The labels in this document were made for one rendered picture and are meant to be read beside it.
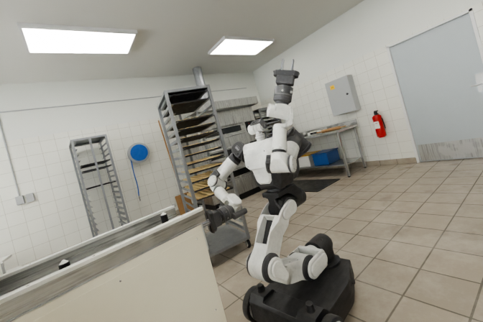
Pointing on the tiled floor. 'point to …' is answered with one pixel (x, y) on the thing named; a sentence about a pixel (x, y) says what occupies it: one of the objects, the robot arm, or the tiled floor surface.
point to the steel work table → (341, 146)
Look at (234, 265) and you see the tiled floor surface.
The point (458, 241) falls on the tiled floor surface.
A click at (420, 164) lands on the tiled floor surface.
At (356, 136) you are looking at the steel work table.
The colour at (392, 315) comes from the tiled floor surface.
